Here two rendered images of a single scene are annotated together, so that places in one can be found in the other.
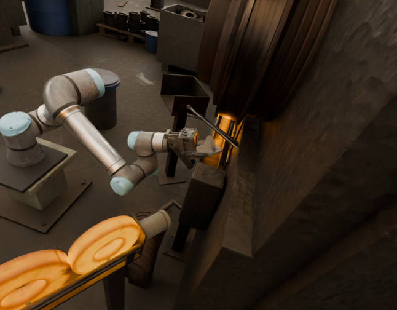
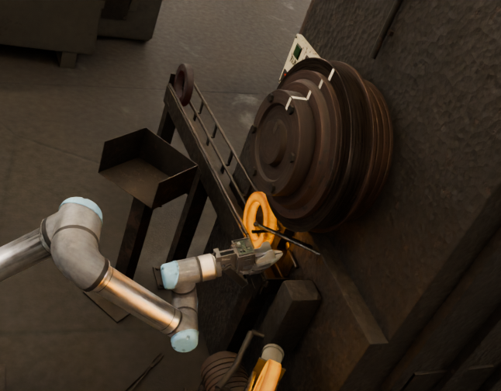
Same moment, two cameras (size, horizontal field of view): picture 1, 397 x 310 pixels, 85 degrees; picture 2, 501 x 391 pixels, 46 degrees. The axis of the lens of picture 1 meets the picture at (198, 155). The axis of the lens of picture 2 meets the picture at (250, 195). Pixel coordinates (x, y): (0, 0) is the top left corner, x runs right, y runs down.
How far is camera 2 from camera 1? 1.15 m
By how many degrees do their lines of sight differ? 28
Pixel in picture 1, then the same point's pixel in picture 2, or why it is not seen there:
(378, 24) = (435, 205)
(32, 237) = not seen: outside the picture
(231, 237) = (370, 335)
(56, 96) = (91, 260)
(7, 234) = not seen: outside the picture
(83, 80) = (95, 223)
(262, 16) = (354, 171)
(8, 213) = not seen: outside the picture
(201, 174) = (298, 293)
